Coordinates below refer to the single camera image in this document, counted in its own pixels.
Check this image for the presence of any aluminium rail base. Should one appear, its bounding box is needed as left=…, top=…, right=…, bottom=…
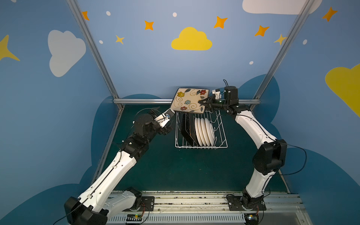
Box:
left=105, top=191, right=312, bottom=225

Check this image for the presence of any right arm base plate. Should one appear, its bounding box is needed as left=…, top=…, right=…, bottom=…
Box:
left=226, top=194, right=266, bottom=211

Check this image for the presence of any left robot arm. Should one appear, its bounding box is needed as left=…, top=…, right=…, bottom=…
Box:
left=64, top=109, right=175, bottom=225

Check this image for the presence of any white wire dish rack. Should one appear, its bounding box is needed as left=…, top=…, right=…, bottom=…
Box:
left=175, top=110, right=228, bottom=149

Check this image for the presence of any floral square plate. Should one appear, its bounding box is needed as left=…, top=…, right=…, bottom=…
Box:
left=181, top=113, right=191, bottom=146
left=170, top=88, right=209, bottom=114

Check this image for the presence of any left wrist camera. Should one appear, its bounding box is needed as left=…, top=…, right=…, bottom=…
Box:
left=155, top=108, right=175, bottom=128

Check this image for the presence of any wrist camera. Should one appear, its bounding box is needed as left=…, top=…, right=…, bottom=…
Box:
left=155, top=108, right=175, bottom=128
left=212, top=89, right=221, bottom=99

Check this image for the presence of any aluminium frame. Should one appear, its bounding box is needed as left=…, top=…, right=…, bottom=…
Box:
left=66, top=0, right=316, bottom=178

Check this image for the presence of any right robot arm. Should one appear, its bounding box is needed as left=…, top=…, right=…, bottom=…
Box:
left=198, top=86, right=287, bottom=211

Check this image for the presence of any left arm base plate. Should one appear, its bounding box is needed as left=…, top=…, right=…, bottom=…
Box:
left=124, top=196, right=155, bottom=212

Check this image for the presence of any right controller board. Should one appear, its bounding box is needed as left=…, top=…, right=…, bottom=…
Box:
left=244, top=214, right=259, bottom=225

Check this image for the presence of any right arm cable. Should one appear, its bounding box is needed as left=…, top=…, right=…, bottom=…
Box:
left=278, top=142, right=308, bottom=176

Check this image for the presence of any controller board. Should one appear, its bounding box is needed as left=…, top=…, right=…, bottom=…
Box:
left=244, top=214, right=259, bottom=225
left=125, top=214, right=143, bottom=224

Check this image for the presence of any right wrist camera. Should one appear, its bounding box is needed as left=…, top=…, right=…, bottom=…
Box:
left=212, top=89, right=221, bottom=99

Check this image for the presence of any white round plate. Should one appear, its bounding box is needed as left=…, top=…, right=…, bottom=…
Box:
left=205, top=118, right=215, bottom=146
left=194, top=118, right=203, bottom=147
left=198, top=118, right=210, bottom=146
left=201, top=118, right=213, bottom=146

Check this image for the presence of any left controller board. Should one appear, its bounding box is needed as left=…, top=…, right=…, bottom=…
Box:
left=125, top=214, right=143, bottom=224

